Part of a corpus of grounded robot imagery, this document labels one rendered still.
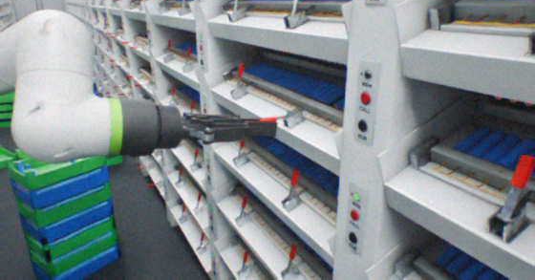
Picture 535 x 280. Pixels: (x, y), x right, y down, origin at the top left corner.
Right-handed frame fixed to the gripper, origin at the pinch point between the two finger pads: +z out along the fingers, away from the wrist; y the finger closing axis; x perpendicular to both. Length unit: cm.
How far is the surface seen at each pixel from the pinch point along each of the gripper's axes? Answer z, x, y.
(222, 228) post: 16, -49, -43
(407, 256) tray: 14.7, -13.6, 28.7
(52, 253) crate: -34, -79, -90
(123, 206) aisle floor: 3, -92, -147
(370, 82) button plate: 3.5, 13.5, 23.4
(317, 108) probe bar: 11.0, 5.1, 3.6
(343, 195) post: 7.1, -6.3, 19.3
